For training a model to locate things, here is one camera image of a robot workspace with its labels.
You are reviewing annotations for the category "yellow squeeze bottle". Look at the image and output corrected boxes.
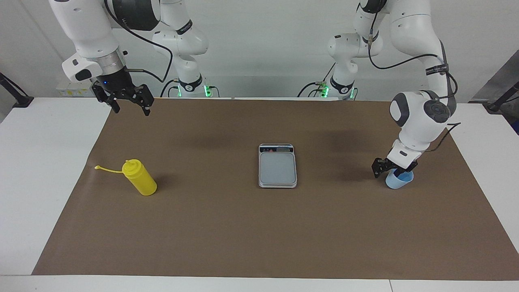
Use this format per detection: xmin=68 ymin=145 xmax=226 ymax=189
xmin=94 ymin=159 xmax=157 ymax=196

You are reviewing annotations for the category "brown paper table mat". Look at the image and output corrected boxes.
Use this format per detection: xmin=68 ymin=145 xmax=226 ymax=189
xmin=32 ymin=97 xmax=519 ymax=281

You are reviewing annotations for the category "black clamp mount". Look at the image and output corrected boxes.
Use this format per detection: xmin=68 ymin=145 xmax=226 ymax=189
xmin=487 ymin=81 xmax=519 ymax=113
xmin=0 ymin=72 xmax=34 ymax=108

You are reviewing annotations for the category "black arm base cable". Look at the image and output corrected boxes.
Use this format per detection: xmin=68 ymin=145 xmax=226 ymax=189
xmin=160 ymin=78 xmax=181 ymax=98
xmin=297 ymin=63 xmax=337 ymax=98

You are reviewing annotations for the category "silver digital kitchen scale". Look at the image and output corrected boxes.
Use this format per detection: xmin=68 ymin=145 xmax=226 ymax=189
xmin=258 ymin=143 xmax=298 ymax=189

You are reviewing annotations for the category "white wall power strip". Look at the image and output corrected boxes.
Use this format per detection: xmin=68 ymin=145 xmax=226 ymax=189
xmin=56 ymin=79 xmax=98 ymax=98

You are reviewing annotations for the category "light blue plastic cup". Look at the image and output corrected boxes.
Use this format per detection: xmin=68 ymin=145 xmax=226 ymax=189
xmin=385 ymin=168 xmax=414 ymax=190

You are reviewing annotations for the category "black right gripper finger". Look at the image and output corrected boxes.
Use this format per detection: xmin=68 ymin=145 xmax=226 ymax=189
xmin=91 ymin=80 xmax=121 ymax=113
xmin=129 ymin=83 xmax=155 ymax=117

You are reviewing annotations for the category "black right arm base cable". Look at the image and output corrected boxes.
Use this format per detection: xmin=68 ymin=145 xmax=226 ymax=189
xmin=160 ymin=78 xmax=181 ymax=98

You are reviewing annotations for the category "black left arm base cable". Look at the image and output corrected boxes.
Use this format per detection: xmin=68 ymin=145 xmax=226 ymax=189
xmin=297 ymin=63 xmax=337 ymax=98

